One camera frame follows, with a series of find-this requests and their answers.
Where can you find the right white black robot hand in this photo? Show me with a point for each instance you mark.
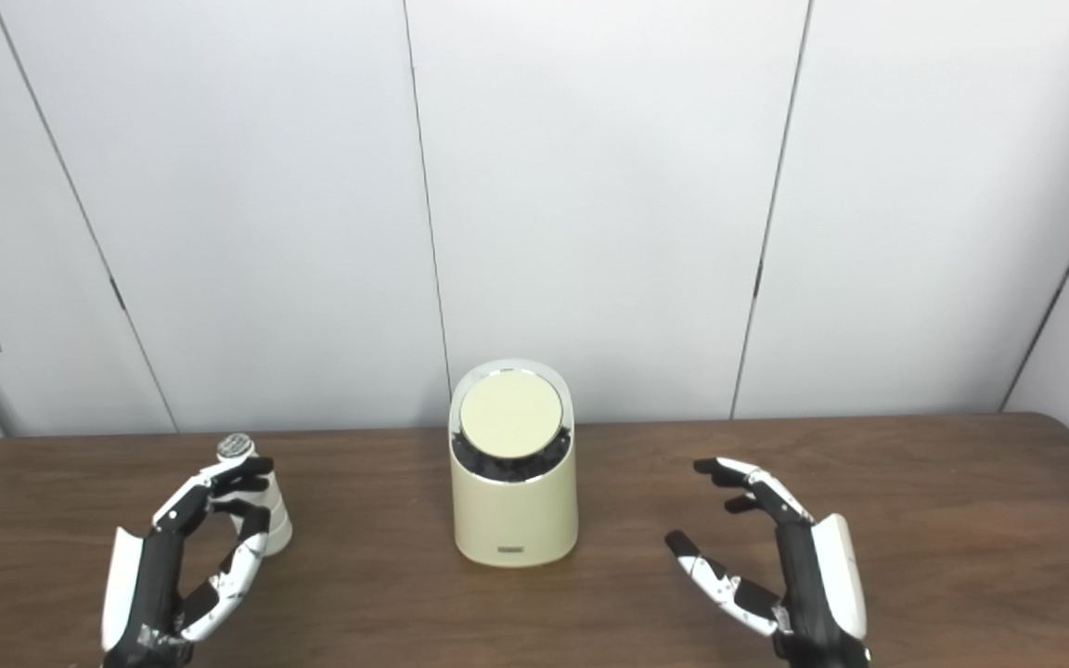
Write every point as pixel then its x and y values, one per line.
pixel 808 594

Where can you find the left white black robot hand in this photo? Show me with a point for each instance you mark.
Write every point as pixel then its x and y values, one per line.
pixel 149 584

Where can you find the small white plastic bottle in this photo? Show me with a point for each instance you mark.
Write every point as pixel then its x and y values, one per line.
pixel 278 531

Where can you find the cream round bin lid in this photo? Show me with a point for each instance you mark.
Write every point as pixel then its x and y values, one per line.
pixel 510 413

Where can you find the cream-colored bin body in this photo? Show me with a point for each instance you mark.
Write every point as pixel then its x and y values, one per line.
pixel 516 520

